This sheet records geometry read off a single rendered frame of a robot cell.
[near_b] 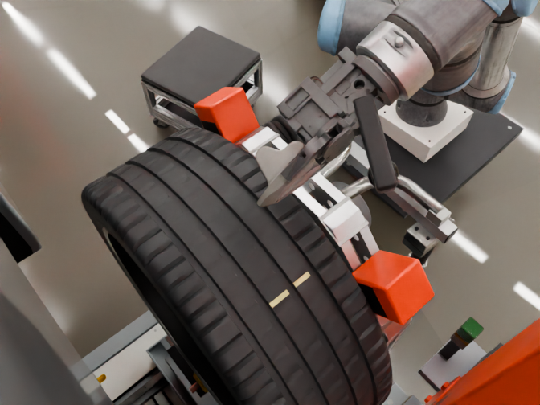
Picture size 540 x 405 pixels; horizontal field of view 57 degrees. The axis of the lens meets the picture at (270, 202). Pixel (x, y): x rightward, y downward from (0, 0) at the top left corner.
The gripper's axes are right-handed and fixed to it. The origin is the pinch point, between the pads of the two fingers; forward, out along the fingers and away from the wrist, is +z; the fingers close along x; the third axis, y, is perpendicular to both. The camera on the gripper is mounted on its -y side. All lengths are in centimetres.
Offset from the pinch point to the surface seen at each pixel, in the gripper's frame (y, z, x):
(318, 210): -2.2, -2.9, -17.1
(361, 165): 2.5, -14.5, -41.1
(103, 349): 26, 87, -96
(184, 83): 91, 7, -123
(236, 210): 4.4, 5.1, -7.5
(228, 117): 20.8, -2.3, -20.0
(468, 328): -39, -8, -65
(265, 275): -5.4, 7.8, -6.3
